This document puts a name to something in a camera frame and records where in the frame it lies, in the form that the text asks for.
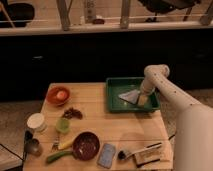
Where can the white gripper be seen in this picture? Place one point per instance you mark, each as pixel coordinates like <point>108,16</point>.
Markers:
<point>146,89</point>

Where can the grey towel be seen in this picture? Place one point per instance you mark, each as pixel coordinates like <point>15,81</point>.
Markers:
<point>130,96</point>

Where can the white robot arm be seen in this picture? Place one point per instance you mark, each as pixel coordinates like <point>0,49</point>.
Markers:
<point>193,149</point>

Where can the green plastic tray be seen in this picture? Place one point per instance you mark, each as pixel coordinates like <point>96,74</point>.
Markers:
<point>118,85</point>

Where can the brown wooden block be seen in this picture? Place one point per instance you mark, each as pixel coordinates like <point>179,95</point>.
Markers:
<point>147,157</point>

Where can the blue sponge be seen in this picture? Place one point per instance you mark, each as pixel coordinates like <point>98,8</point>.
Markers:
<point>106,155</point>

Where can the dark red bowl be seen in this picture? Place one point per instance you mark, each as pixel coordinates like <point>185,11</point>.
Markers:
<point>86,146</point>

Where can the brown dried fruit pile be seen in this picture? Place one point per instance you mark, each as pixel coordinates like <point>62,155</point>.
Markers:
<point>72,113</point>

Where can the egg in bowl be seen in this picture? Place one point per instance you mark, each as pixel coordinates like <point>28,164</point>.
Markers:
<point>61,95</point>

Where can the small green cup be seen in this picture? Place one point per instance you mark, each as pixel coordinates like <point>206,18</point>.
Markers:
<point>62,125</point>

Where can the orange bowl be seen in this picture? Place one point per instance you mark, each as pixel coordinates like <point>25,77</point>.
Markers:
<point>51,96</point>

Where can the yellow banana piece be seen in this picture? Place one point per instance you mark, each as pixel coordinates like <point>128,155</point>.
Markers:
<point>65,144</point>

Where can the black office chair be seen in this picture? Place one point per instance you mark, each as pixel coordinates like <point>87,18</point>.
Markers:
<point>166,6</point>

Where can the metal fork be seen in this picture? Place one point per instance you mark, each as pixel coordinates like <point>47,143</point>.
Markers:
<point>56,142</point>

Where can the white cup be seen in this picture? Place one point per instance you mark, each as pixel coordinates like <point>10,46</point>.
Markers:
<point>37,122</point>

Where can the green cucumber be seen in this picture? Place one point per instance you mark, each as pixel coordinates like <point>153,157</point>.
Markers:
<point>50,159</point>

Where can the dark chair left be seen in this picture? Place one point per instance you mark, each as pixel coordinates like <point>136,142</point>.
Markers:
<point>20,13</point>

